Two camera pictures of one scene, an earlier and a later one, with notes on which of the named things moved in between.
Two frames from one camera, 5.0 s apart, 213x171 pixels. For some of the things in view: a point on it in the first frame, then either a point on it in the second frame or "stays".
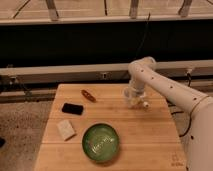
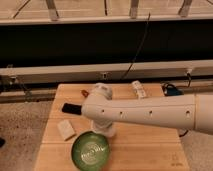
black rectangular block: (72, 108) stays
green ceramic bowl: (100, 142) to (91, 151)
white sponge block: (66, 129) stays
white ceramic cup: (132, 96) to (107, 129)
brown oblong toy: (88, 96) stays
